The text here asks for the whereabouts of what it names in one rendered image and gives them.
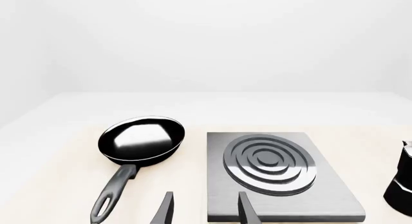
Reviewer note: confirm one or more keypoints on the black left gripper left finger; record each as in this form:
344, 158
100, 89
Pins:
165, 209

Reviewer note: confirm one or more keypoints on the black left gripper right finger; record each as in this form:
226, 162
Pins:
247, 210

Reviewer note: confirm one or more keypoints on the flat black stove plate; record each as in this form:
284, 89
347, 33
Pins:
270, 166

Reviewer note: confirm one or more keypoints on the black frying pan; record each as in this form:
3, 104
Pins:
141, 142

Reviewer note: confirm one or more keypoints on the black moka pot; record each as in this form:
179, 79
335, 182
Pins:
400, 180

